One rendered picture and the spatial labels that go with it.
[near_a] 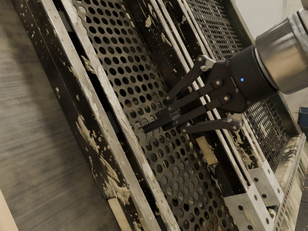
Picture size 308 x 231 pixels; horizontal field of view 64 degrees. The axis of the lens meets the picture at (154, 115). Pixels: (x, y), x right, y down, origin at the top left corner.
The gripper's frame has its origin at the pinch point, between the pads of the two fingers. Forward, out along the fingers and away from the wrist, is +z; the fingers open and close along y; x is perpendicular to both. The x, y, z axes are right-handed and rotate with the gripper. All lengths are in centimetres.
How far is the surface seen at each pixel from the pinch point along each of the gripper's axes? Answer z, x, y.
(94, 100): 1.1, 11.3, 7.2
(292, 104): 64, -473, -66
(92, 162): 6.7, 12.4, -1.1
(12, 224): 6.5, 26.0, -3.7
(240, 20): 3, -112, 34
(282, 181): 4, -55, -37
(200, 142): 6.7, -21.0, -9.0
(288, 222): 3, -42, -45
